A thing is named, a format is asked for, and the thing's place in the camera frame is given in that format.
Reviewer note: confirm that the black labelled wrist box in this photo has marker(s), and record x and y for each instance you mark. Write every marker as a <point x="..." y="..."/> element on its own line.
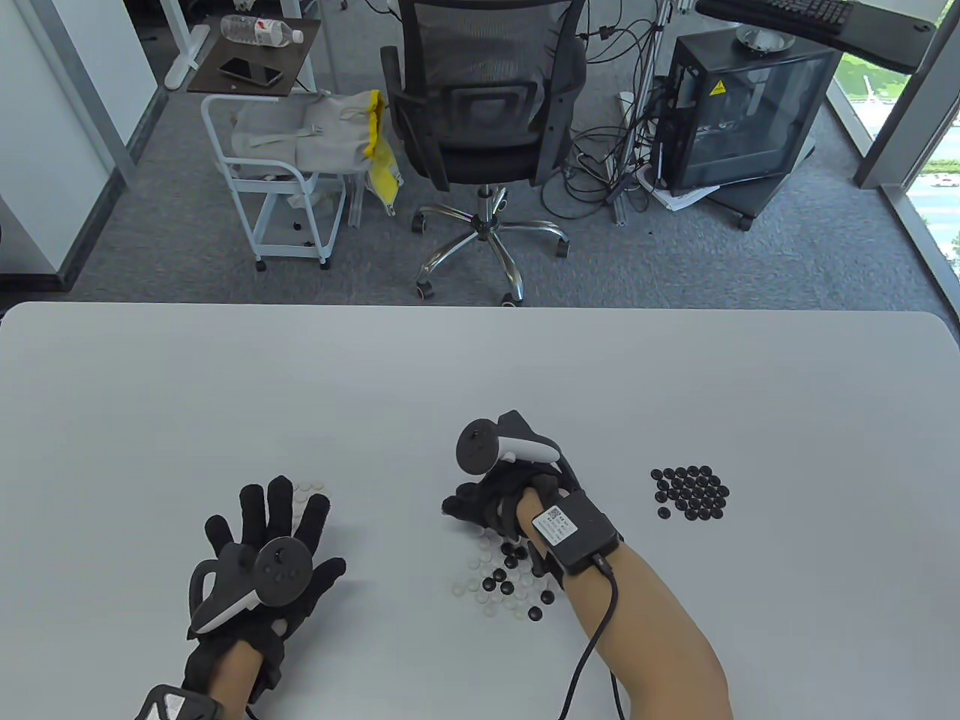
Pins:
<point x="581" y="536"/>

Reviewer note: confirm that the black cross-braced wrist module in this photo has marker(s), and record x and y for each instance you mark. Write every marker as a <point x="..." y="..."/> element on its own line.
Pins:
<point x="174" y="706"/>

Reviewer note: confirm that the black and white VR controller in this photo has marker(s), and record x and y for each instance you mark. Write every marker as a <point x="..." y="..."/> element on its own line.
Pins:
<point x="476" y="448"/>
<point x="281" y="570"/>

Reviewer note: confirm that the black keyboard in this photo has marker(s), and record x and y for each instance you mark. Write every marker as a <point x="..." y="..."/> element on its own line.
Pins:
<point x="795" y="11"/>

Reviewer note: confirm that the dark rolling computer stand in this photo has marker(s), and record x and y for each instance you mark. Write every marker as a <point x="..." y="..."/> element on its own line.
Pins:
<point x="750" y="199"/>

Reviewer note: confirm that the person's right hand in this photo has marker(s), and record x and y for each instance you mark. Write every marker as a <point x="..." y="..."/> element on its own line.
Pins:
<point x="487" y="502"/>

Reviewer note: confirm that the black smartphone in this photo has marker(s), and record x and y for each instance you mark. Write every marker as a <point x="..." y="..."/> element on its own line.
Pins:
<point x="251" y="71"/>

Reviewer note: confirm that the black computer tower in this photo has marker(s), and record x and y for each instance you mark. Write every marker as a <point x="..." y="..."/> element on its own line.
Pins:
<point x="750" y="112"/>

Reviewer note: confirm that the white power strip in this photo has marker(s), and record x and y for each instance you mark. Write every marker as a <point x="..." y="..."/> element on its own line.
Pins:
<point x="625" y="97"/>

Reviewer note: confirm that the person's right forearm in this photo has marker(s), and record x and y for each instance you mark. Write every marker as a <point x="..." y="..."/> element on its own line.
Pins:
<point x="652" y="637"/>

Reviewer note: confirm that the grey fabric bag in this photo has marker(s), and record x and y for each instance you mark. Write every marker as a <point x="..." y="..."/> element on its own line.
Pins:
<point x="322" y="135"/>

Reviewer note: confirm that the white desk leg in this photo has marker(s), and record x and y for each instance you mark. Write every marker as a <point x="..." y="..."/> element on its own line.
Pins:
<point x="184" y="64"/>

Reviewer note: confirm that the aluminium frame post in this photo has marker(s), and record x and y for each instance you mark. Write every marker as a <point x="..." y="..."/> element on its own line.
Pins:
<point x="663" y="9"/>

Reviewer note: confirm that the black mesh office chair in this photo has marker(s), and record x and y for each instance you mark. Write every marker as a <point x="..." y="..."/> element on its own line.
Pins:
<point x="480" y="112"/>

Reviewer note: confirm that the clear plastic water bottle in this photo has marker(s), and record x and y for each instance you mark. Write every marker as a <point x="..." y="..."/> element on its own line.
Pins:
<point x="255" y="30"/>

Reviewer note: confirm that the silver bowl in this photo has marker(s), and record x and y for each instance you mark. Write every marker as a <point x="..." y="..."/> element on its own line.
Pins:
<point x="765" y="39"/>

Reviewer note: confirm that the cluster of black go stones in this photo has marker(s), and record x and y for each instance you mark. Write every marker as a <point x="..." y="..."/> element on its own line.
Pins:
<point x="690" y="491"/>

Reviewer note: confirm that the cluster of white go stones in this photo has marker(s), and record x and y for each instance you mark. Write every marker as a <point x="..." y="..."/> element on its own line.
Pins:
<point x="307" y="491"/>

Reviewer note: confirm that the pile of mixed go stones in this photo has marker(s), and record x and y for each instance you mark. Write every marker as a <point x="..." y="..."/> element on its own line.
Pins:
<point x="535" y="613"/>

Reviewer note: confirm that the brown side table top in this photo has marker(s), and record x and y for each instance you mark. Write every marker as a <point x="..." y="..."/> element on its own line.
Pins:
<point x="300" y="67"/>

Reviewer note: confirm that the white papers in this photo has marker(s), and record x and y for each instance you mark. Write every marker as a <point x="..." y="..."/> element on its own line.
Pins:
<point x="679" y="201"/>

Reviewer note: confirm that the white metal cart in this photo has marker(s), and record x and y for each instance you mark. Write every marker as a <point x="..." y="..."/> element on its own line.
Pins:
<point x="255" y="174"/>

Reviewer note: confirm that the person's left hand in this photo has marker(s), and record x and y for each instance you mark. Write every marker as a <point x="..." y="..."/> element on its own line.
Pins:
<point x="301" y="592"/>

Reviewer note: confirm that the yellow plastic bag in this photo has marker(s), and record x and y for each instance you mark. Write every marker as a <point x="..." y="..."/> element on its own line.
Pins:
<point x="382" y="165"/>

